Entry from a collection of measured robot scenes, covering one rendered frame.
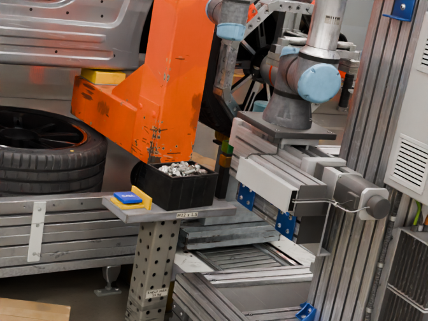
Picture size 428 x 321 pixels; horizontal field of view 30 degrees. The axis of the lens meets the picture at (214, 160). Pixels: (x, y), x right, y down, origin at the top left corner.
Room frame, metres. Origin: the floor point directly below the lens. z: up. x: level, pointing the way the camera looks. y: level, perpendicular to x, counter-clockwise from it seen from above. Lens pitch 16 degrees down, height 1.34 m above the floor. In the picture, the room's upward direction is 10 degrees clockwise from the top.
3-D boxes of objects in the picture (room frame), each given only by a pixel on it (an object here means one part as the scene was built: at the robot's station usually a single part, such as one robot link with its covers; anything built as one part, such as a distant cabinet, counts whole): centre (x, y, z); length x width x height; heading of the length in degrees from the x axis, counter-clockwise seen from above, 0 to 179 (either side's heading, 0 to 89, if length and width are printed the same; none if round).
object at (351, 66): (3.11, -0.44, 0.93); 0.09 x 0.05 x 0.05; 37
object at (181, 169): (2.53, 0.10, 0.51); 0.20 x 0.14 x 0.13; 134
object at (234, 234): (3.27, -0.04, 0.13); 0.50 x 0.36 x 0.10; 127
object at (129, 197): (2.41, 0.25, 0.47); 0.07 x 0.07 x 0.02; 37
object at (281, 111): (2.37, -0.20, 0.87); 0.15 x 0.15 x 0.10
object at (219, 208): (2.52, 0.11, 0.44); 0.43 x 0.17 x 0.03; 127
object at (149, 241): (2.50, 0.14, 0.21); 0.10 x 0.10 x 0.42; 37
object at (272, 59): (2.90, -0.17, 0.93); 0.09 x 0.05 x 0.05; 37
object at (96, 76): (3.14, 0.50, 0.71); 0.14 x 0.14 x 0.05; 37
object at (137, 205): (2.41, 0.25, 0.45); 0.08 x 0.08 x 0.01; 37
